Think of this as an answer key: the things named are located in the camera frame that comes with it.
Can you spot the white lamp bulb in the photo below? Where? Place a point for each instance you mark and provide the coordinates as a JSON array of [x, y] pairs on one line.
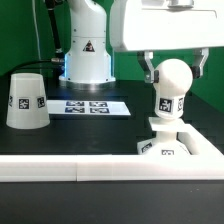
[[175, 79]]

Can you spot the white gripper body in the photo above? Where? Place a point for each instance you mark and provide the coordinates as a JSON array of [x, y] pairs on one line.
[[139, 25]]

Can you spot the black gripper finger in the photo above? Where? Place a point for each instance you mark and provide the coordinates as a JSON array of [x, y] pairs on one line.
[[145, 61], [200, 57]]

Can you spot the white lamp shade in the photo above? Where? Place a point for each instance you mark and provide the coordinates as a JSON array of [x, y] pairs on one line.
[[27, 104]]

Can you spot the white lamp base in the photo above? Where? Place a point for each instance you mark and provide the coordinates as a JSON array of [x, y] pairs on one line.
[[165, 142]]

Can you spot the white marker sheet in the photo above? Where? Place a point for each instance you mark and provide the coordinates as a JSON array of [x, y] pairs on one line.
[[109, 108]]

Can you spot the white L-shaped fence wall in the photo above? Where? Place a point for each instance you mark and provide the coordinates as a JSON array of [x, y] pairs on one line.
[[204, 162]]

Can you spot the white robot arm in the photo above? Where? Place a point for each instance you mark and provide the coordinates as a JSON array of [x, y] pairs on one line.
[[87, 63]]

